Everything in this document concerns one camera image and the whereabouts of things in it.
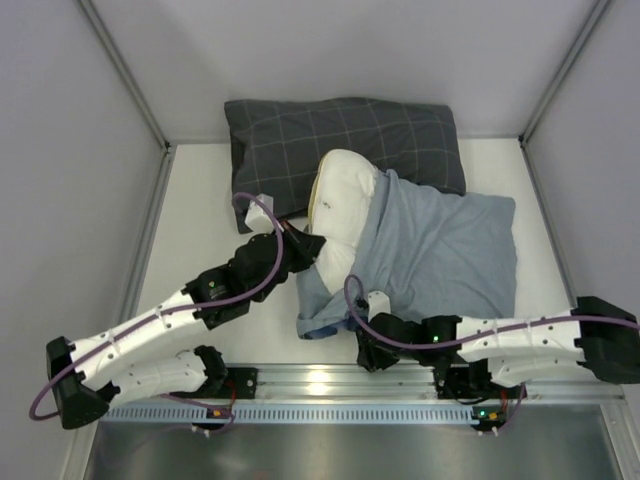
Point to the dark grey plaid pillow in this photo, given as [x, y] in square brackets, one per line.
[277, 146]

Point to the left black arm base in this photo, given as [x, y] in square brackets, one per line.
[241, 382]

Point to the right aluminium frame post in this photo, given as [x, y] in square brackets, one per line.
[577, 47]

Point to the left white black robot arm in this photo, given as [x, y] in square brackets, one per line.
[89, 377]

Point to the aluminium frame post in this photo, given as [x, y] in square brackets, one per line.
[119, 64]
[577, 47]

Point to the slotted grey cable duct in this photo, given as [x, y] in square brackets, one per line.
[347, 414]

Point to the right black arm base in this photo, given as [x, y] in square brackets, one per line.
[461, 385]

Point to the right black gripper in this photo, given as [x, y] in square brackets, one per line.
[373, 351]

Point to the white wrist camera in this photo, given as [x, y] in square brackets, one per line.
[377, 303]
[257, 218]

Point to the blue whale-print pillowcase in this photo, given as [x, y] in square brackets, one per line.
[430, 253]

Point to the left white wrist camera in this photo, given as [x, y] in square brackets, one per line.
[257, 218]

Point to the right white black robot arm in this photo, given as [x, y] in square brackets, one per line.
[474, 360]

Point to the white pillow yellow edge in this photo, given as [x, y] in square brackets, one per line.
[341, 196]

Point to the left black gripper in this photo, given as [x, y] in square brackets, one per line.
[293, 245]

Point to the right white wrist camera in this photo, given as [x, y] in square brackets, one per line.
[377, 303]

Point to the aluminium mounting rail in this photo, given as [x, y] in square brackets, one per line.
[400, 383]

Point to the left aluminium frame post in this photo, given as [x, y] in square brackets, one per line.
[119, 64]

